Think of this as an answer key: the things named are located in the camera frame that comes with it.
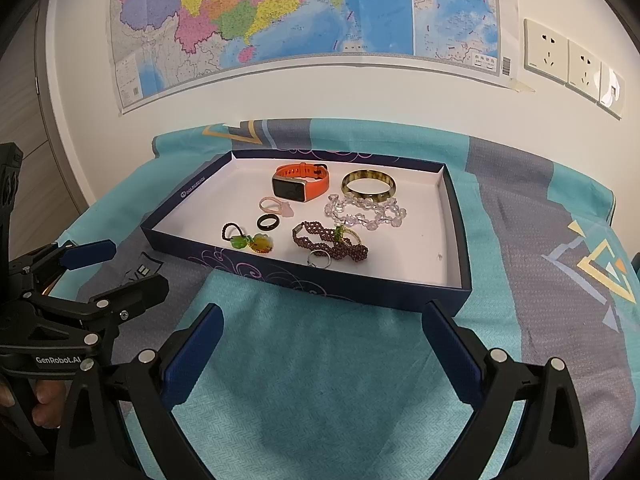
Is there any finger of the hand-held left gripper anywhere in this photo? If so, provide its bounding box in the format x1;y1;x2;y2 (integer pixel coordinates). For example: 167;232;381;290
7;238;119;291
20;274;171;357

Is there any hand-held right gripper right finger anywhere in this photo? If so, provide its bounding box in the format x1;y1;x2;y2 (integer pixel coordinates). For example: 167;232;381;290
421;300;590;480

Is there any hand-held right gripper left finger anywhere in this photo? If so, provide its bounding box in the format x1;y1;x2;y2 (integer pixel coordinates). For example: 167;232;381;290
54;302;225;480

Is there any green charm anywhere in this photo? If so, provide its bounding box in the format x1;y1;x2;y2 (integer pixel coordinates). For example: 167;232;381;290
220;222;249;251

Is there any navy shallow box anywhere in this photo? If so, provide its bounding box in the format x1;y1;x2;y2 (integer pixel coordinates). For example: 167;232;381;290
140;149;473;315

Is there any amber leaf charm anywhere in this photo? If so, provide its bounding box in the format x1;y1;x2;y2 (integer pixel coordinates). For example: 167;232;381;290
248;232;276;254

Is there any dark purple beaded bracelet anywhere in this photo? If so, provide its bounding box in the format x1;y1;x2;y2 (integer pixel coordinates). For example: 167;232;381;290
291;220;370;263

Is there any clear crystal bead bracelet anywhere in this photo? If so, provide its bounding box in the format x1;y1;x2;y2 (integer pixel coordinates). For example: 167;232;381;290
324;194;408;232

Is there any tortoiseshell bangle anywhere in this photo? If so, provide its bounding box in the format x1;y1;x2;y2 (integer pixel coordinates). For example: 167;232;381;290
341;170;397;200

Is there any orange smartwatch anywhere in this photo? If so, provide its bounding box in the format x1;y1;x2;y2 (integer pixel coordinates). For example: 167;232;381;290
271;161;331;202

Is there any person's left hand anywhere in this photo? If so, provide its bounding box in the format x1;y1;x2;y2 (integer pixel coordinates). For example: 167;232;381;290
29;379;71;430

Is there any teal grey patterned blanket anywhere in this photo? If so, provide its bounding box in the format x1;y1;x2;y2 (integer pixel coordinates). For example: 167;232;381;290
47;119;640;480

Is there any wooden door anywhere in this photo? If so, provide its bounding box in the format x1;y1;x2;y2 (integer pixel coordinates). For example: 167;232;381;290
0;10;96;221

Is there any white wall plate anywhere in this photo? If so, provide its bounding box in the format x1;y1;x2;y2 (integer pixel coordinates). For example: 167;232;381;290
597;61;627;120

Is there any white wall socket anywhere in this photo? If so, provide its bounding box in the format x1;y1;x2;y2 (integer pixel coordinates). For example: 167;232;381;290
566;39;602;103
522;17;570;83

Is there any colourful wall map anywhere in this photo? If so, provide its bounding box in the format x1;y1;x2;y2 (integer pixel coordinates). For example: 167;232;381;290
107;0;518;113

